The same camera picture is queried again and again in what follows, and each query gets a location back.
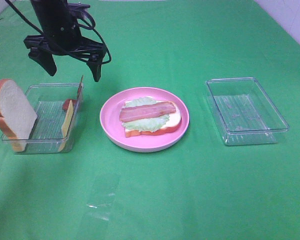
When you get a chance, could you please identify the clear tape patch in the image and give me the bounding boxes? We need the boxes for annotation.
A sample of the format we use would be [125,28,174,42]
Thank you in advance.
[86,173,120,222]

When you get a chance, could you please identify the pink round plate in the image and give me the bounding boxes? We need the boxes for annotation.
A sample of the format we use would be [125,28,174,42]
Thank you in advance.
[99,87,190,153]

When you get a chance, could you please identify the green tablecloth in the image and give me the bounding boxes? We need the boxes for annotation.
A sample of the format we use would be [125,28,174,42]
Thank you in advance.
[0,0,300,240]

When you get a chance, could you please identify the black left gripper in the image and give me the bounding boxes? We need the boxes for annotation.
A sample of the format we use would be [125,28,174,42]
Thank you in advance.
[24,0,107,82]

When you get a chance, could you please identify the clear plastic container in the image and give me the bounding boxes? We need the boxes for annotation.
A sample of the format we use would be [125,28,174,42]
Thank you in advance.
[205,77,290,146]
[1,83,84,154]

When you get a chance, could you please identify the green lettuce leaf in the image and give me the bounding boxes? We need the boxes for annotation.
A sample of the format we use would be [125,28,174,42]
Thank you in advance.
[121,96,170,132]

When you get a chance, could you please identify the clear right plastic container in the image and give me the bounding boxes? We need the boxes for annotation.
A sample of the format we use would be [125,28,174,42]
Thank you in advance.
[205,77,290,146]

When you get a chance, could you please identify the yellow cheese slice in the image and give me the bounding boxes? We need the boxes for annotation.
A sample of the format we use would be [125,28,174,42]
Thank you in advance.
[58,99,74,152]

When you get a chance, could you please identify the bacon strip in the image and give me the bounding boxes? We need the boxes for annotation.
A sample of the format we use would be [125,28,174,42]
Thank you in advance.
[119,101,177,123]
[62,75,84,111]

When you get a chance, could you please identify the clear left plastic container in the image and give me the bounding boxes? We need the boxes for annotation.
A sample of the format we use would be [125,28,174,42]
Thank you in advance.
[1,83,84,154]

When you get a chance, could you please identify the toast bread slice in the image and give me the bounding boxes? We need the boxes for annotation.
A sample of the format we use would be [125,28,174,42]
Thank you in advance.
[124,101,182,138]
[0,79,38,152]

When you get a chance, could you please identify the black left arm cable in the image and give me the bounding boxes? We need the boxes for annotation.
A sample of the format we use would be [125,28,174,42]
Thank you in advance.
[4,0,113,65]

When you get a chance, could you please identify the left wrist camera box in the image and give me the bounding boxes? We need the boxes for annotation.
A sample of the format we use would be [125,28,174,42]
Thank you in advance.
[67,3,91,19]

